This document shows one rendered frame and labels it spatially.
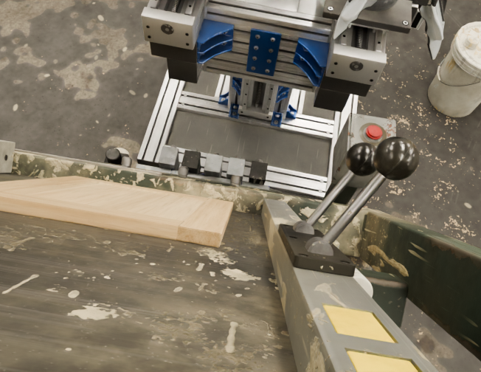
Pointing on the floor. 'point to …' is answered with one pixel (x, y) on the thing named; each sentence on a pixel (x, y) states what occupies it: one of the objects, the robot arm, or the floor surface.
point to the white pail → (462, 73)
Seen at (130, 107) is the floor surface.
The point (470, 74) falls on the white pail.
